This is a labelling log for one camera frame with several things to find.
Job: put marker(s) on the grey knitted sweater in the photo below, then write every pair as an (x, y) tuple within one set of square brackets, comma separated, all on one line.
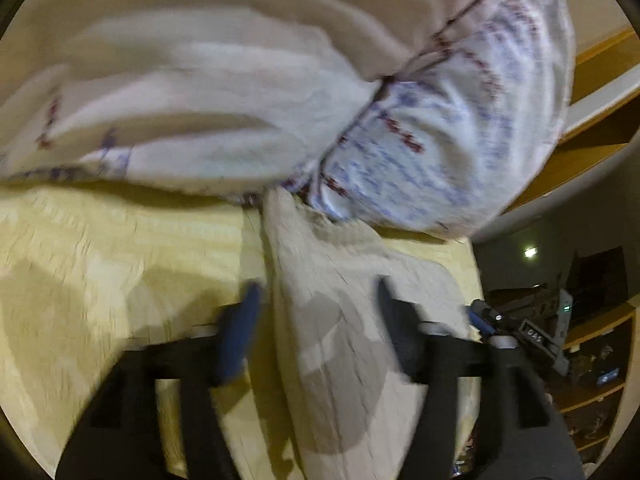
[(352, 412)]

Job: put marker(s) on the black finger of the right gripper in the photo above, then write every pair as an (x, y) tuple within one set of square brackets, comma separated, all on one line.
[(483, 327), (544, 348)]

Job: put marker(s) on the yellow orange patterned bedspread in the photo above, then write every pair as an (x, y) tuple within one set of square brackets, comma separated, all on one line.
[(84, 268)]

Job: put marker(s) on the wooden wall shelf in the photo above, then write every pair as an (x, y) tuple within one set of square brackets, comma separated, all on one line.
[(599, 121)]

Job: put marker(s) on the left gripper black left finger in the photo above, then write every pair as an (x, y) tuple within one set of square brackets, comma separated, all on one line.
[(156, 394)]

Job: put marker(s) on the wooden shelving unit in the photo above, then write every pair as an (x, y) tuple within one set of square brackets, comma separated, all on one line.
[(599, 396)]

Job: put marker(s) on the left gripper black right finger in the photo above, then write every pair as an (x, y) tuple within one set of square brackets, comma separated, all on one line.
[(485, 412)]

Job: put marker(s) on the floral white duvet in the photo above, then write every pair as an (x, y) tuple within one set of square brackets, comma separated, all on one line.
[(209, 97)]

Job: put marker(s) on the floral white pillow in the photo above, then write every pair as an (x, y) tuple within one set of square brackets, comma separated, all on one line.
[(455, 136)]

